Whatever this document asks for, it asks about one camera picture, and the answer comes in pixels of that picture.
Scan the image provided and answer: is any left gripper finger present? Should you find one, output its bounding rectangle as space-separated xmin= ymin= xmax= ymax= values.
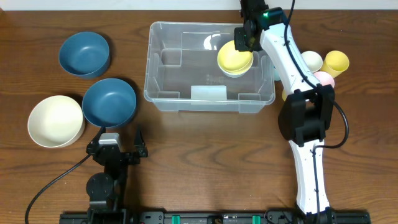
xmin=134 ymin=126 xmax=146 ymax=152
xmin=91 ymin=126 xmax=106 ymax=146

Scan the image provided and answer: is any yellow small bowl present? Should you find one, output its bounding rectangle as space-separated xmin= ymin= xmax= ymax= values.
xmin=217 ymin=40 xmax=254 ymax=72

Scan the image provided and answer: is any grey small bowl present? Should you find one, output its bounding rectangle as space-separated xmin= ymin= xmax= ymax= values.
xmin=220 ymin=68 xmax=249 ymax=78

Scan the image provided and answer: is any yellow cup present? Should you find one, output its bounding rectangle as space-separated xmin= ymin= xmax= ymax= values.
xmin=320 ymin=50 xmax=349 ymax=78
xmin=282 ymin=90 xmax=287 ymax=101

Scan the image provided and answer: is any cream cup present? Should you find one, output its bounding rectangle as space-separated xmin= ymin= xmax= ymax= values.
xmin=302 ymin=51 xmax=323 ymax=73

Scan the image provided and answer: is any pink cup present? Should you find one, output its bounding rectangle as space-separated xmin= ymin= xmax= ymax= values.
xmin=313 ymin=71 xmax=335 ymax=88

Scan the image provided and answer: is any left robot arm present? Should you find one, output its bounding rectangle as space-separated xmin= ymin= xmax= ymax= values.
xmin=86 ymin=126 xmax=148 ymax=224

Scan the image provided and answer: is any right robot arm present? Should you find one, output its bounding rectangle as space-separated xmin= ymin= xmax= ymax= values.
xmin=234 ymin=1 xmax=335 ymax=223

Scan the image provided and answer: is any clear plastic storage container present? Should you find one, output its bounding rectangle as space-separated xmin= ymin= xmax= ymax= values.
xmin=144 ymin=22 xmax=275 ymax=113

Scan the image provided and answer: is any near dark blue bowl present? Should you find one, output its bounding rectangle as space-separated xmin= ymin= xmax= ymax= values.
xmin=82 ymin=78 xmax=137 ymax=128

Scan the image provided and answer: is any dark blue bowl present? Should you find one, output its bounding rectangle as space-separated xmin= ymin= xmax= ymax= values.
xmin=82 ymin=78 xmax=137 ymax=128
xmin=58 ymin=32 xmax=111 ymax=79

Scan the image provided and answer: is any large cream bowl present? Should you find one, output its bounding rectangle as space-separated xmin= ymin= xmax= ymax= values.
xmin=27 ymin=95 xmax=85 ymax=148

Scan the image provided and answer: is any light blue cup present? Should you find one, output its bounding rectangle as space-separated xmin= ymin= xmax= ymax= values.
xmin=274 ymin=67 xmax=280 ymax=82

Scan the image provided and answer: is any far dark blue bowl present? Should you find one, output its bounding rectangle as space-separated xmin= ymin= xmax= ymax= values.
xmin=58 ymin=32 xmax=111 ymax=79

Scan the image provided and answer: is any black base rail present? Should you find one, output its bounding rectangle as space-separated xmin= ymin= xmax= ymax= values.
xmin=58 ymin=210 xmax=372 ymax=224

